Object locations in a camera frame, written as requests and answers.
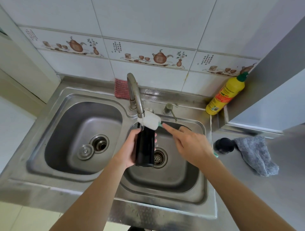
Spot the yellow detergent bottle green cap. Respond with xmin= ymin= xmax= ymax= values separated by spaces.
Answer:
xmin=205 ymin=71 xmax=250 ymax=116

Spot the grey cloth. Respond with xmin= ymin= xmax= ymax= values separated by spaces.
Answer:
xmin=233 ymin=135 xmax=280 ymax=177

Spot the black bottle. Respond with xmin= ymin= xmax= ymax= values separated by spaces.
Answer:
xmin=135 ymin=122 xmax=156 ymax=167

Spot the stainless steel double sink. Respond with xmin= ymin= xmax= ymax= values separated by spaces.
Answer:
xmin=0 ymin=74 xmax=219 ymax=226

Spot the open steel sink drain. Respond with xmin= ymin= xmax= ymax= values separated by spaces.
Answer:
xmin=89 ymin=134 xmax=110 ymax=154

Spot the round steel sink plug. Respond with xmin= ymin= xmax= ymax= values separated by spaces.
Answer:
xmin=76 ymin=144 xmax=94 ymax=160

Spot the black bottle lid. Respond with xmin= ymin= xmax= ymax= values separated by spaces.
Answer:
xmin=213 ymin=137 xmax=235 ymax=155

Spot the person's left hand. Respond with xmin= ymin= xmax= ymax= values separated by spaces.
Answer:
xmin=113 ymin=128 xmax=141 ymax=169

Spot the person's right hand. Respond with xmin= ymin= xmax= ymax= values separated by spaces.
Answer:
xmin=162 ymin=123 xmax=215 ymax=168

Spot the steel drain strainer basket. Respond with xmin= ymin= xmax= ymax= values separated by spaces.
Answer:
xmin=152 ymin=147 xmax=168 ymax=169

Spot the steel soap dispenser pump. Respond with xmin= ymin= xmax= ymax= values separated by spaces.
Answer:
xmin=163 ymin=103 xmax=178 ymax=124

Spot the person's right forearm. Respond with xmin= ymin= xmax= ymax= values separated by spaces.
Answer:
xmin=193 ymin=154 xmax=297 ymax=231

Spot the curved steel faucet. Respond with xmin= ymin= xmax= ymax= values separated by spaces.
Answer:
xmin=126 ymin=73 xmax=154 ymax=119

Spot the person's left forearm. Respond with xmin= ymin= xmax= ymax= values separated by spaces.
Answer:
xmin=49 ymin=156 xmax=130 ymax=231

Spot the white sponge bottle brush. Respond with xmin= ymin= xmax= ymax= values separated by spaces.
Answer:
xmin=137 ymin=110 xmax=219 ymax=158

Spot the red scouring pad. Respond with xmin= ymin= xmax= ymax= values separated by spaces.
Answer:
xmin=114 ymin=78 xmax=130 ymax=99

